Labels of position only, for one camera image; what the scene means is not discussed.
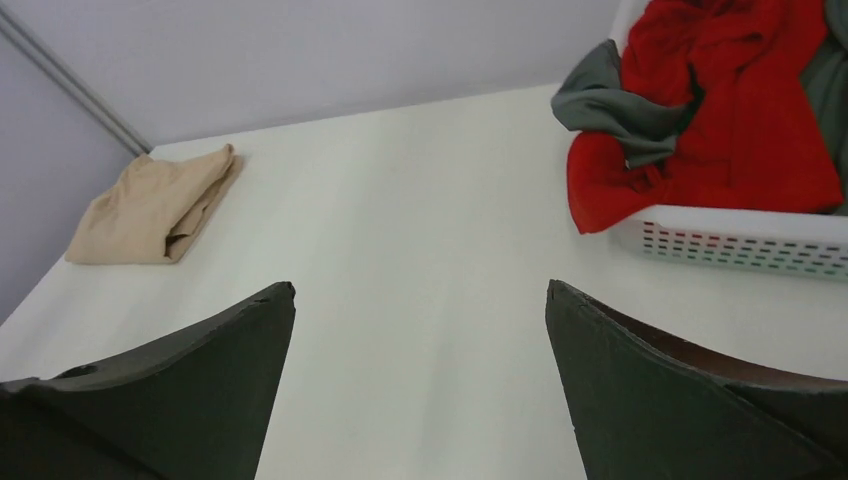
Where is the red t shirt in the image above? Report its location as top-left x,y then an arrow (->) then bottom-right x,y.
566,1 -> 844,234

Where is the grey t shirt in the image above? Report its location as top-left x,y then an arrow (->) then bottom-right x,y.
551,1 -> 847,214

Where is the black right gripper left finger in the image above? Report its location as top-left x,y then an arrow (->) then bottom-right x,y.
1,282 -> 296,479

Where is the grey aluminium frame post left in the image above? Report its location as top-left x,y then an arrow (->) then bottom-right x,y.
1,2 -> 153,156

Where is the white plastic laundry basket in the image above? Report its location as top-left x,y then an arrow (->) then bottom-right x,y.
608,0 -> 848,282

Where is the folded beige t shirt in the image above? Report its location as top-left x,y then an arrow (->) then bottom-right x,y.
64,144 -> 245,265

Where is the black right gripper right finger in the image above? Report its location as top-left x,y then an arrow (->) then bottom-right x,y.
545,280 -> 847,479

